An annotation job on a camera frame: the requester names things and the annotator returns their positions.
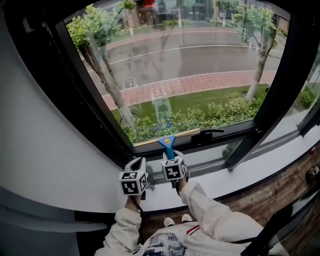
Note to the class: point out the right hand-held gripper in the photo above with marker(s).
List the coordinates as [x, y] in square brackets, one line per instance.
[173, 170]

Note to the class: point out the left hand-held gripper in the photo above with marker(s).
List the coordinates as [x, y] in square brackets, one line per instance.
[132, 183]

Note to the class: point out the blue squeegee with brass blade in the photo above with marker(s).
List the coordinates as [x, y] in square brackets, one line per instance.
[170, 150]

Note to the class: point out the sash window glass pane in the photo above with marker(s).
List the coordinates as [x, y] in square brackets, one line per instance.
[187, 62]

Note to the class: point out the person's left forearm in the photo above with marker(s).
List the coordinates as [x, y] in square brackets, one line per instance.
[125, 230]

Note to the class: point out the person's right forearm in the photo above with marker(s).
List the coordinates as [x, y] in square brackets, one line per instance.
[212, 210]

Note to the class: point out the narrow fixed glass pane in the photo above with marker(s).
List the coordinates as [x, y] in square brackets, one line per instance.
[205, 156]

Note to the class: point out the person's white right shoe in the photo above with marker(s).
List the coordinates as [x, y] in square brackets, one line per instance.
[186, 218]

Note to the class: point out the person's white shoe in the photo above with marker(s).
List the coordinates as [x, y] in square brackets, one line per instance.
[186, 218]
[169, 222]

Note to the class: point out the person's white left shoe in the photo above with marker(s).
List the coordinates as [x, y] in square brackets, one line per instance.
[169, 222]

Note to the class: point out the white windowsill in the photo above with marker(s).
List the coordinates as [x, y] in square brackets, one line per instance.
[250, 175]

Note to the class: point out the person's white printed jacket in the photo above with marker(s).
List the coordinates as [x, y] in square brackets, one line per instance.
[175, 242]

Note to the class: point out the black screen panel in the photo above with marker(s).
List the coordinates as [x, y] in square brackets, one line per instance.
[270, 230]

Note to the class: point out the small items on floor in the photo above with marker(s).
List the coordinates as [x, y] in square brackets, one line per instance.
[313, 173]

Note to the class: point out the wide fixed glass pane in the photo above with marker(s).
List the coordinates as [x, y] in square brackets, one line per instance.
[305, 100]

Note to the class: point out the black window frame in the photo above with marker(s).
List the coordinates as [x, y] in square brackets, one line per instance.
[75, 87]

